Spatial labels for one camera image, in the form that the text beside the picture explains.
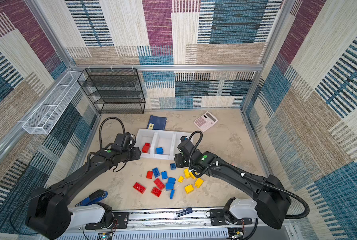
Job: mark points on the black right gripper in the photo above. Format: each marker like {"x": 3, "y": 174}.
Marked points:
{"x": 178, "y": 158}

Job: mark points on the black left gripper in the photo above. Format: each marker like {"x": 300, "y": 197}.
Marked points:
{"x": 136, "y": 154}

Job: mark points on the blue long lego brick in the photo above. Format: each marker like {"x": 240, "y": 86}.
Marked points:
{"x": 156, "y": 172}

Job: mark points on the red square lego brick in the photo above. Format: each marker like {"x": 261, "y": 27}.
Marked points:
{"x": 156, "y": 192}
{"x": 149, "y": 175}

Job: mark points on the red long lego brick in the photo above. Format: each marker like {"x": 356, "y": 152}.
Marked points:
{"x": 140, "y": 188}
{"x": 160, "y": 185}

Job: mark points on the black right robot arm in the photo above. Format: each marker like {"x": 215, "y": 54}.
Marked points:
{"x": 272, "y": 202}

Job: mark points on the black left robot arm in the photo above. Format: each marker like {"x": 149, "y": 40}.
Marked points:
{"x": 48, "y": 212}

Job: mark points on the blue small lego brick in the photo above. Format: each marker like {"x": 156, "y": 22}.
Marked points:
{"x": 164, "y": 175}

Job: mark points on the yellow long lego brick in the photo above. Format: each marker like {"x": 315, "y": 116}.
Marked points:
{"x": 186, "y": 173}

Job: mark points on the blue flat lego brick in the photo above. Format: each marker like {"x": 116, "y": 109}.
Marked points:
{"x": 170, "y": 186}

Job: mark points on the blue thin lego brick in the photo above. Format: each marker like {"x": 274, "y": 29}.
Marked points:
{"x": 172, "y": 194}

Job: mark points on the white middle bin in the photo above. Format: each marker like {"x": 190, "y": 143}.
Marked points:
{"x": 165, "y": 140}

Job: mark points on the white right bin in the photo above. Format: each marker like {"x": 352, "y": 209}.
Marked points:
{"x": 177, "y": 140}

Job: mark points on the blue notebook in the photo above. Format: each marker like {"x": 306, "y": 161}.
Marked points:
{"x": 157, "y": 123}

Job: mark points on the blue label tag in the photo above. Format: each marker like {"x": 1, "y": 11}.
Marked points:
{"x": 184, "y": 212}

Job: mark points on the pink calculator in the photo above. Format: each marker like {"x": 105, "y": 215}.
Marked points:
{"x": 205, "y": 121}

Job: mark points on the black wire mesh shelf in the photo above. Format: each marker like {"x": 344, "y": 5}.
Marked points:
{"x": 113, "y": 91}

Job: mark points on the white wire mesh basket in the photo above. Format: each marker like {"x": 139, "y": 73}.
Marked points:
{"x": 48, "y": 113}

